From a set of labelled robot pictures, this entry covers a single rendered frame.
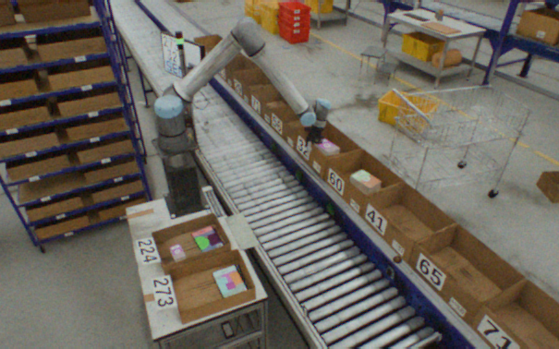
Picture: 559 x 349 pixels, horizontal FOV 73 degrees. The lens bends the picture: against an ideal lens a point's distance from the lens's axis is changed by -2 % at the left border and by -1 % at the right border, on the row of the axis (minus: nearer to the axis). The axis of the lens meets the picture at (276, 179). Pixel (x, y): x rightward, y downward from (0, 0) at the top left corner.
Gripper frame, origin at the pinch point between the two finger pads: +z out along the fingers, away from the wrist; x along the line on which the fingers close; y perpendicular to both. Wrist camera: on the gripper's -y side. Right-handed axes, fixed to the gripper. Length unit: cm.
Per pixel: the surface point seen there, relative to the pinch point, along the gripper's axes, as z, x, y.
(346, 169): 4.0, 18.6, 20.1
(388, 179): -4, 30, 47
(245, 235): 38, -53, 30
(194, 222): 38, -79, 12
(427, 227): 5, 31, 84
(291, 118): 4, 21, -58
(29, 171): 62, -166, -98
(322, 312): 36, -40, 95
